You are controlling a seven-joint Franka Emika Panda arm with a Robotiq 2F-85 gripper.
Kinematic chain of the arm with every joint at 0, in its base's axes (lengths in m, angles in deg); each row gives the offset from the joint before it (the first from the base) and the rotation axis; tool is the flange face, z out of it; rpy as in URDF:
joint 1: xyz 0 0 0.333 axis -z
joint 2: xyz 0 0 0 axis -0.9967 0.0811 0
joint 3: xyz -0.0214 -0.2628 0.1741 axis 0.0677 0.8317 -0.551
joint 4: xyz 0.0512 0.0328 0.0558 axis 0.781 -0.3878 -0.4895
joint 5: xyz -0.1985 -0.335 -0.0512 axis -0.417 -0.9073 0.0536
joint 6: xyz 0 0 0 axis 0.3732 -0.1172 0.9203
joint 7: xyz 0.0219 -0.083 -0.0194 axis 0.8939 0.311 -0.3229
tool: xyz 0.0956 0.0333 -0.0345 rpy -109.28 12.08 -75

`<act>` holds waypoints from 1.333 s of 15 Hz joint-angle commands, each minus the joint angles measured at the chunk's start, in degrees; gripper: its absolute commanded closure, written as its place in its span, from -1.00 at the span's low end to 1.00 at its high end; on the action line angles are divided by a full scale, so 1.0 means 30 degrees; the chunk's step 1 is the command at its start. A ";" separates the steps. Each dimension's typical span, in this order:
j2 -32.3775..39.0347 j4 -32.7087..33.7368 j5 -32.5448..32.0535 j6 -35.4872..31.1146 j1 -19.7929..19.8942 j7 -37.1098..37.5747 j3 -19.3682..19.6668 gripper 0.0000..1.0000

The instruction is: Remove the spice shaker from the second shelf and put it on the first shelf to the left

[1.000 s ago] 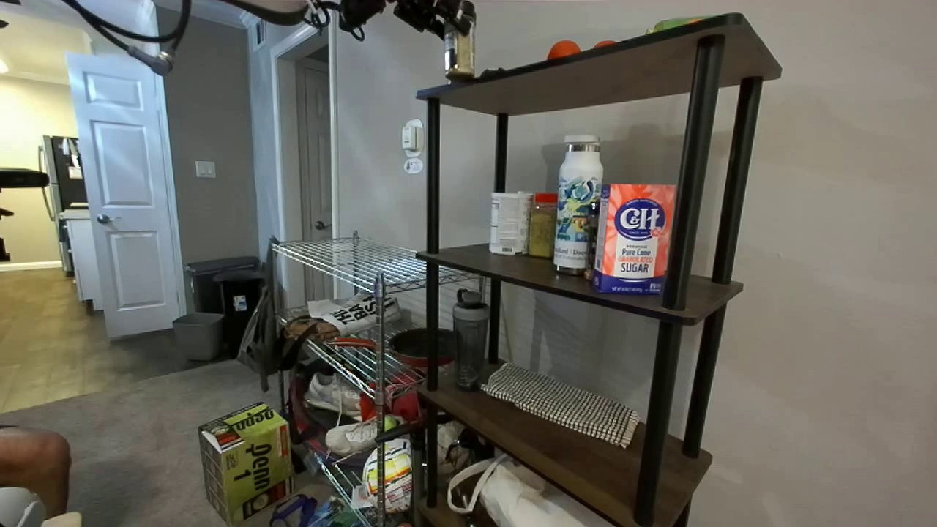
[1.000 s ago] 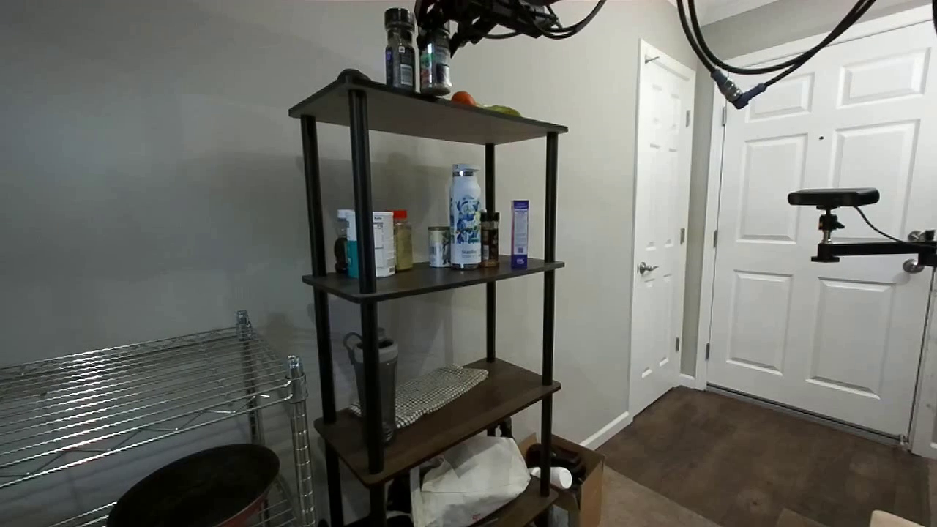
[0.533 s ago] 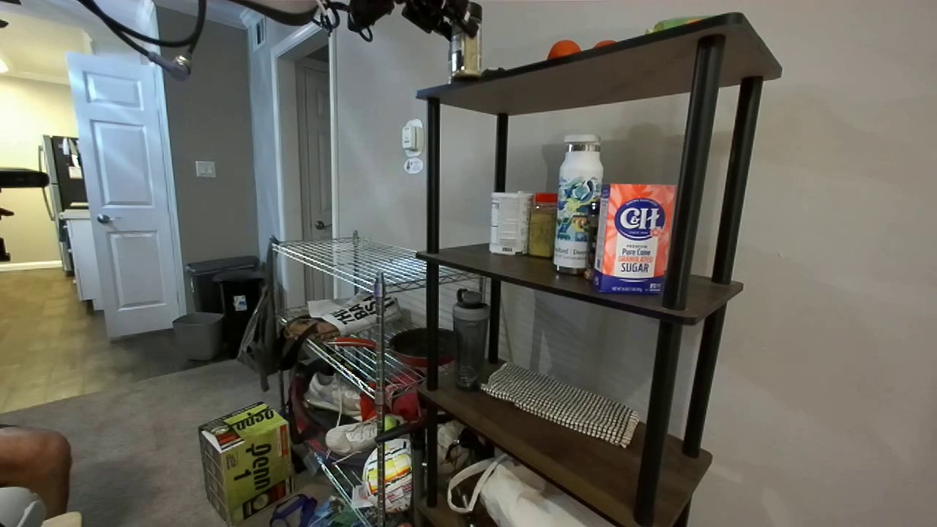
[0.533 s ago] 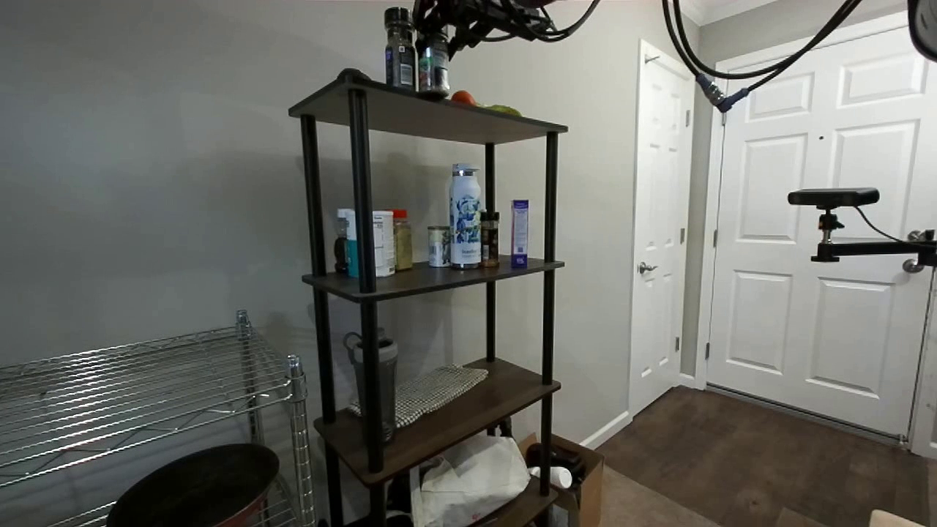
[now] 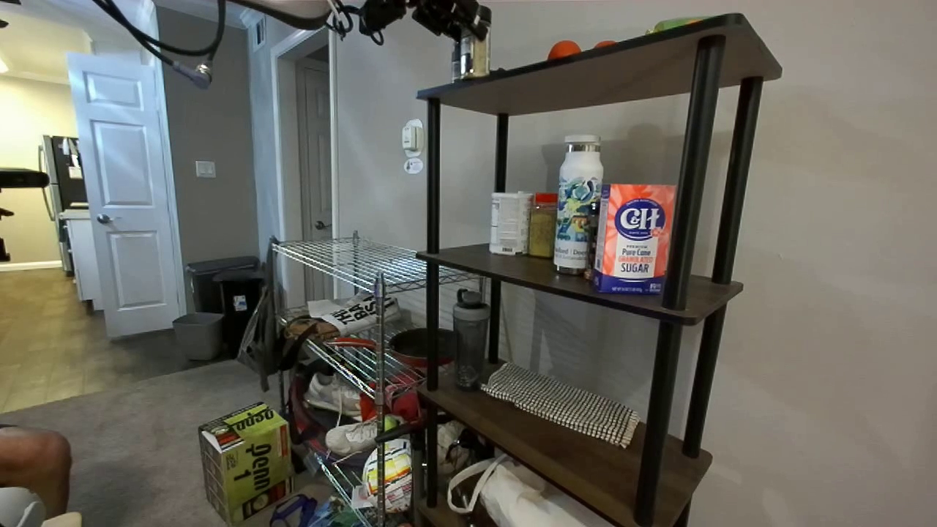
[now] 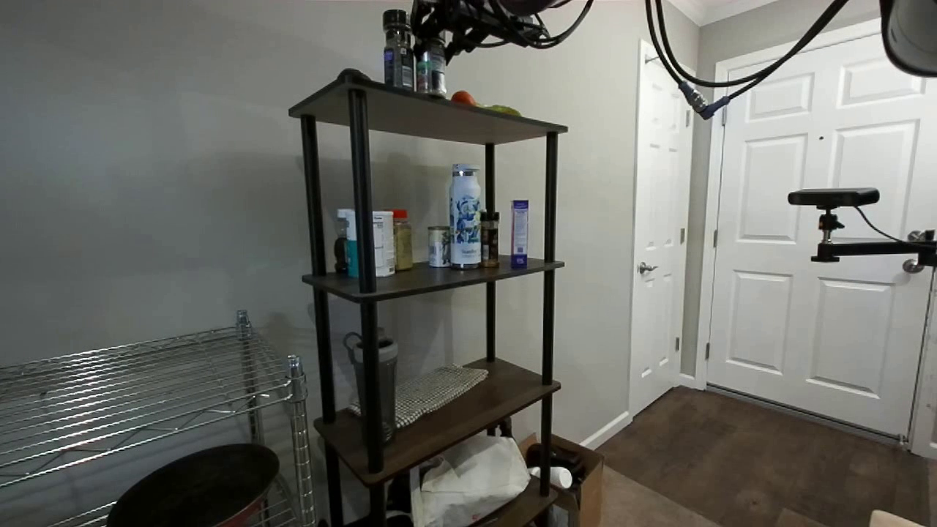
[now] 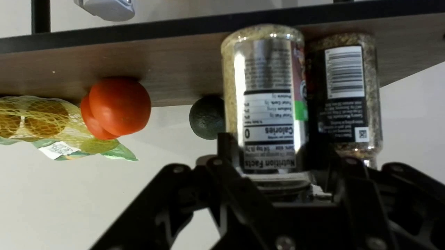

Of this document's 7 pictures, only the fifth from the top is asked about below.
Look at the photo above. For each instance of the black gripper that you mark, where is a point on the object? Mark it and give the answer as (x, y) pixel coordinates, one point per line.
(441, 16)

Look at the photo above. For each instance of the dark spice grinder jar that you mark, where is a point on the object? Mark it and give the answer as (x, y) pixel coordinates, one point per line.
(460, 60)

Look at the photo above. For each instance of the brown spice jar red cap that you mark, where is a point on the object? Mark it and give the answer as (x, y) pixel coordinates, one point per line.
(542, 228)

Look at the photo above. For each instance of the orange fruit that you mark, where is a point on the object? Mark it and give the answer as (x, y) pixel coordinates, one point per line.
(564, 51)

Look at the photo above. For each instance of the small red fruit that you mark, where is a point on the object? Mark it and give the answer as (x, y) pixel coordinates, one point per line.
(605, 45)

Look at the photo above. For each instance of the green lime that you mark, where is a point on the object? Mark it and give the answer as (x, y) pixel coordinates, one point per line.
(673, 25)

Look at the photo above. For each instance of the white floral water bottle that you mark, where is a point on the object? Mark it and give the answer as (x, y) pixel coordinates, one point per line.
(578, 209)

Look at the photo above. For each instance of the orange and blue sugar box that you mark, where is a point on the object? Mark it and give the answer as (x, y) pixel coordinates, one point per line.
(636, 238)

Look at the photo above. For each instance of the black and white book stack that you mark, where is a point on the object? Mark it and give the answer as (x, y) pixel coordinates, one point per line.
(352, 310)

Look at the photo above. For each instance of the gray water bottle black lid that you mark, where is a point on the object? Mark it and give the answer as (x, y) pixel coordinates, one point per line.
(469, 338)

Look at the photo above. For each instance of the black round pot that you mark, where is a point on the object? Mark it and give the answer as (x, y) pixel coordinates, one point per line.
(419, 345)

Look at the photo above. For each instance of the brown bundle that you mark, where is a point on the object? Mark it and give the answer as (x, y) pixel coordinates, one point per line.
(313, 335)

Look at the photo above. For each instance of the black trash bin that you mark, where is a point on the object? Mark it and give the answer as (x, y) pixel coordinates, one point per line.
(228, 288)

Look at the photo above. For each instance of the gray hanging bag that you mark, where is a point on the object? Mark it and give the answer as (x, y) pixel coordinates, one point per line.
(263, 338)

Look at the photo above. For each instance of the white mesh mat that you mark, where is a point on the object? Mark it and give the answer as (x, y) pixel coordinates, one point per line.
(561, 401)

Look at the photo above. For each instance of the white sneaker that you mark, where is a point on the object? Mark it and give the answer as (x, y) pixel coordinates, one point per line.
(352, 437)
(334, 392)

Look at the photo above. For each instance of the white panel door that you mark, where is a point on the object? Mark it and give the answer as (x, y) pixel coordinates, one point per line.
(134, 222)

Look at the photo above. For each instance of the small gray bin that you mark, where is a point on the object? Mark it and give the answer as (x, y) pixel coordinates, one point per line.
(201, 338)

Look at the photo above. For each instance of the dark framed panel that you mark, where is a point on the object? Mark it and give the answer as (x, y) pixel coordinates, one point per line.
(67, 171)

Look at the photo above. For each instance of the white cabinet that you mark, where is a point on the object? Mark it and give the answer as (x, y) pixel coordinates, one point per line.
(80, 256)

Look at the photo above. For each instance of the printed plastic bag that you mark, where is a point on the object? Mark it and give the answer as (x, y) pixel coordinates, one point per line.
(390, 471)

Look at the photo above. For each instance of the white bag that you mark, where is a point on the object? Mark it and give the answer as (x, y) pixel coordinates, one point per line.
(517, 497)

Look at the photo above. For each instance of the black exercise machine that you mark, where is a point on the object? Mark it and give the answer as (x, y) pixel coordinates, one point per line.
(23, 178)

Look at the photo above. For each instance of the green and yellow carton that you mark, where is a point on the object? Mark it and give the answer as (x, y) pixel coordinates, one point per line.
(245, 459)

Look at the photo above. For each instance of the blue packet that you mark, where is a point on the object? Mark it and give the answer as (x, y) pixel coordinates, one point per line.
(304, 514)

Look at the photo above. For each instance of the brown leather seat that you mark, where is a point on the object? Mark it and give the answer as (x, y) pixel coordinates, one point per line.
(34, 465)

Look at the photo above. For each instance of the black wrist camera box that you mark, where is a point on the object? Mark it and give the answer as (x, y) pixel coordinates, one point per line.
(383, 16)

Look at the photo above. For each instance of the white wall device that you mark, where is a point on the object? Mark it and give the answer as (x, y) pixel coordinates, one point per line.
(415, 148)

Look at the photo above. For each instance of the black frame brown shelving unit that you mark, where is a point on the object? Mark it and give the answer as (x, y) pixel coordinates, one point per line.
(695, 148)

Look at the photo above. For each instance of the white light switch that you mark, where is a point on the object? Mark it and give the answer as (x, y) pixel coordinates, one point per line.
(206, 167)

